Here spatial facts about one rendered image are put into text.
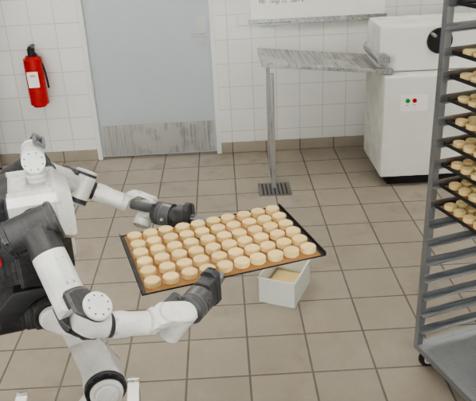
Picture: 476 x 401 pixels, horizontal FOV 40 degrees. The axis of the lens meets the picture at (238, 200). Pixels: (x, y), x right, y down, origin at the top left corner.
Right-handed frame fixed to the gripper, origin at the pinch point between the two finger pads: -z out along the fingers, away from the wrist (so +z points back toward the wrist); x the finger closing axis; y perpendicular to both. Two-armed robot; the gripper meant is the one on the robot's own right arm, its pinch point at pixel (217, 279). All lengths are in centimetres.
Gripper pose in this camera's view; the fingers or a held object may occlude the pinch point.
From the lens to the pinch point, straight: 198.6
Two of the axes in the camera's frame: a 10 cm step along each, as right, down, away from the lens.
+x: -0.5, -9.0, -4.2
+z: -4.4, 4.0, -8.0
